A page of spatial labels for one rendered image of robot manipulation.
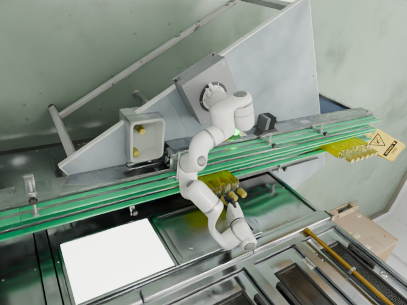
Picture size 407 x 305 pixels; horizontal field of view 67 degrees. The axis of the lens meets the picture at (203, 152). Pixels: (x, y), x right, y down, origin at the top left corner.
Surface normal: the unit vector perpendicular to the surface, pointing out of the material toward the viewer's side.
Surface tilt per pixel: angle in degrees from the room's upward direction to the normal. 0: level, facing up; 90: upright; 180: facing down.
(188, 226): 90
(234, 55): 0
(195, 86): 5
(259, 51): 0
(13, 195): 90
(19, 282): 90
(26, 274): 90
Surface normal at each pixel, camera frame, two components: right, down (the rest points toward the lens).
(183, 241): 0.13, -0.85
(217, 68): 0.46, 0.47
